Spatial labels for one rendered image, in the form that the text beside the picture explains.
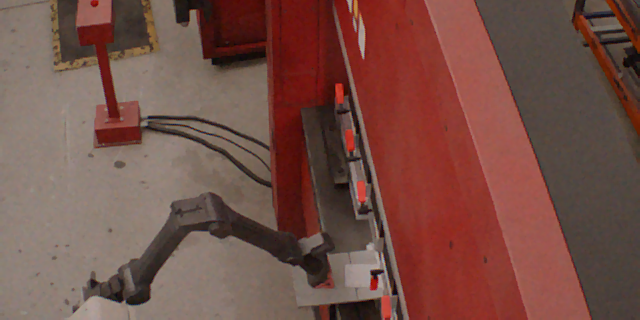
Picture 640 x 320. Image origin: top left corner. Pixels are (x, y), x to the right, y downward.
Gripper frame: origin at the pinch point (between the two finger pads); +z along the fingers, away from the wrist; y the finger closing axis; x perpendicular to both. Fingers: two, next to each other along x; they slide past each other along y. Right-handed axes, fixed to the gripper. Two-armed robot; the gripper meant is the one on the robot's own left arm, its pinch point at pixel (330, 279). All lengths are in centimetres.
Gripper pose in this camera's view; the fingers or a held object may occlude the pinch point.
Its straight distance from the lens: 289.5
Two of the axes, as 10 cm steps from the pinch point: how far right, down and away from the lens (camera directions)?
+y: -1.5, -7.4, 6.5
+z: 5.0, 5.1, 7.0
